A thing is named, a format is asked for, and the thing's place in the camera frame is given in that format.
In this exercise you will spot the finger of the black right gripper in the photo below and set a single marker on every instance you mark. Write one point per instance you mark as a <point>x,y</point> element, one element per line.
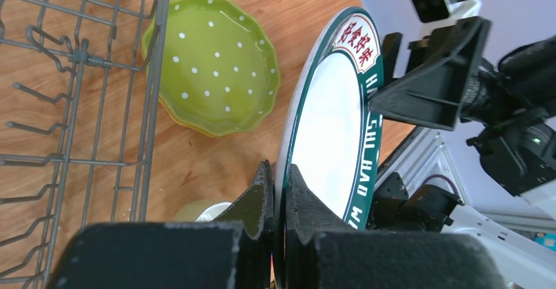
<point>390,50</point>

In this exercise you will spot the teal rimmed plate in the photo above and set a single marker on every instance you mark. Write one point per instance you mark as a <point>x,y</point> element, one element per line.
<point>330,134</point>

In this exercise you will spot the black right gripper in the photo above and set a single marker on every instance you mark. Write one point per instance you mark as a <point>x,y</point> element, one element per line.
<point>512,100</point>

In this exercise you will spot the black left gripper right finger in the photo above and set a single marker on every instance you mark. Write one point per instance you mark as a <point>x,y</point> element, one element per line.
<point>323,251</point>

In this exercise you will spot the yellow mug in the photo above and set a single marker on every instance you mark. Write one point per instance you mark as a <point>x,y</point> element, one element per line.
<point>201,211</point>

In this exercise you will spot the grey wire dish rack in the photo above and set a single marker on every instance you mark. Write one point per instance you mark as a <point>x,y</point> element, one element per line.
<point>79,80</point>

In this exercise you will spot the green scalloped plate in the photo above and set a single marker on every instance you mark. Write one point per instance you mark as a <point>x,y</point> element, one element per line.
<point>219,72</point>

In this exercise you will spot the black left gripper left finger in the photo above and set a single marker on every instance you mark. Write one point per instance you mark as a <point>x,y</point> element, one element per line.
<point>231,251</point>

